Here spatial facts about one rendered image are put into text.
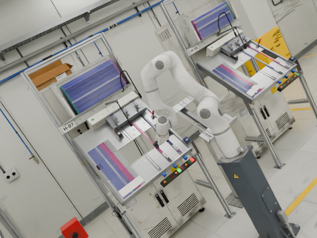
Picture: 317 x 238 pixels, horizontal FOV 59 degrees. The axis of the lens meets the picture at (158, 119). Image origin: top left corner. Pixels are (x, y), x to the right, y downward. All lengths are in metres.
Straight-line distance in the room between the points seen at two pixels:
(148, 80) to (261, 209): 1.10
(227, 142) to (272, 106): 1.58
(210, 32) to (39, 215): 3.02
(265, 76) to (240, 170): 1.33
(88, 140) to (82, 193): 1.75
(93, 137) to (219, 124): 1.12
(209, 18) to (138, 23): 1.58
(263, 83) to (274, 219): 1.32
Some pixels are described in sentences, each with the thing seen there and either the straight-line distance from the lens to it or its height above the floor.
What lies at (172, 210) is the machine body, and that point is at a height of 0.23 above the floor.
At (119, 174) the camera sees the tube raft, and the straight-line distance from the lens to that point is 2.21.
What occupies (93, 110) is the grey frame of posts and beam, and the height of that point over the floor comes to 1.35.
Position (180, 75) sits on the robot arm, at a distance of 1.73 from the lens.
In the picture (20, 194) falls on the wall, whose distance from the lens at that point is 4.01.
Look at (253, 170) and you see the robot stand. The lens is 1.92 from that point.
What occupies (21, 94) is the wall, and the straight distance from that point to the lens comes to 3.93.
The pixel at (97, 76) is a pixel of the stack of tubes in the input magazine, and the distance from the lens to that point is 2.50.
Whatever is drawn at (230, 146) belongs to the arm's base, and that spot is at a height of 0.78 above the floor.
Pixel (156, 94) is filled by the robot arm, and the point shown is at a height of 1.28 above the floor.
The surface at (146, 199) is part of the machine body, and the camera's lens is 2.53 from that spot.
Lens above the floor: 1.51
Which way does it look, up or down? 12 degrees down
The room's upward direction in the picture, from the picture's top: 30 degrees counter-clockwise
